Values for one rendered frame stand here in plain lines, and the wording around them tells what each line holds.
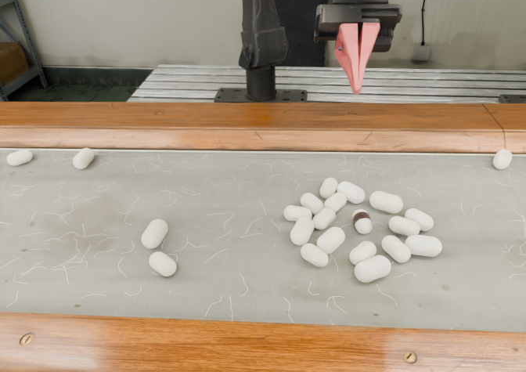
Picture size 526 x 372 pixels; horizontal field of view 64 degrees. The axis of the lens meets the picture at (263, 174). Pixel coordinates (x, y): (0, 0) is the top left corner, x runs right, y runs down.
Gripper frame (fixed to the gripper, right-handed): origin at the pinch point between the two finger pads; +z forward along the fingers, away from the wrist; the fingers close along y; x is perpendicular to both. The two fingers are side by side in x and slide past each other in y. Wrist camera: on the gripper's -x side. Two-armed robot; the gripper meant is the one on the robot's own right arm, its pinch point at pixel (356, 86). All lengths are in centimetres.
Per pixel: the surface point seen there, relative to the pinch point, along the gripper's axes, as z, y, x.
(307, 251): 20.4, -6.0, -4.5
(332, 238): 19.0, -3.4, -3.8
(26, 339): 28.7, -28.9, -12.8
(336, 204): 14.7, -2.4, 0.6
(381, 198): 13.8, 2.7, 0.6
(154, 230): 18.7, -22.2, -3.6
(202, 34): -114, -61, 168
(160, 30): -117, -86, 167
